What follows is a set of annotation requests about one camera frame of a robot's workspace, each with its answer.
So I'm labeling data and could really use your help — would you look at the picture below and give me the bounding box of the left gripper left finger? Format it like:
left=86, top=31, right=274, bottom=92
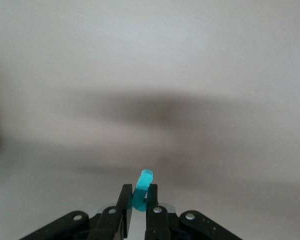
left=89, top=184, right=133, bottom=240

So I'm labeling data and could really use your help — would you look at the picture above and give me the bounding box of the teal letter l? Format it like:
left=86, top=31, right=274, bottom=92
left=131, top=169, right=155, bottom=213

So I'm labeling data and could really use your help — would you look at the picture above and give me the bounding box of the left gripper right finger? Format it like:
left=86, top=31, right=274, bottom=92
left=144, top=183, right=171, bottom=240

